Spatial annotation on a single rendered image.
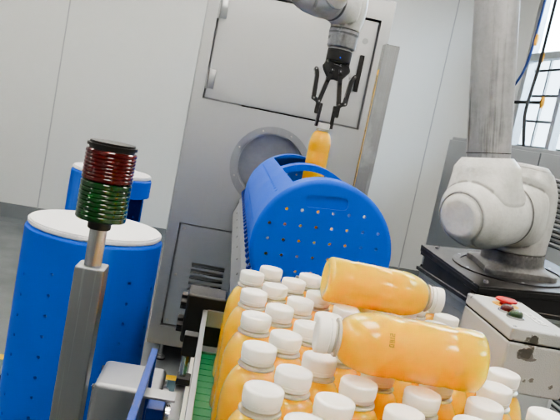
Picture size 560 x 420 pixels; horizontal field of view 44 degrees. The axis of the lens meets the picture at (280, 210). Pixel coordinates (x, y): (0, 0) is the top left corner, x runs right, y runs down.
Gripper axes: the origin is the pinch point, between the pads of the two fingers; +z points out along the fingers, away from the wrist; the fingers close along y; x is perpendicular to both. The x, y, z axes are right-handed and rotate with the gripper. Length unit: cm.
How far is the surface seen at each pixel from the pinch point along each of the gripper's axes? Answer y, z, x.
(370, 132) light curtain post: -26, 1, -62
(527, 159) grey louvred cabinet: -119, -4, -126
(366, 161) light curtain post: -27, 12, -62
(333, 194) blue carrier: 5, 16, 77
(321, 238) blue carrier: 5, 26, 77
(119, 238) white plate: 44, 34, 74
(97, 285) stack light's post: 39, 30, 125
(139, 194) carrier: 54, 40, -34
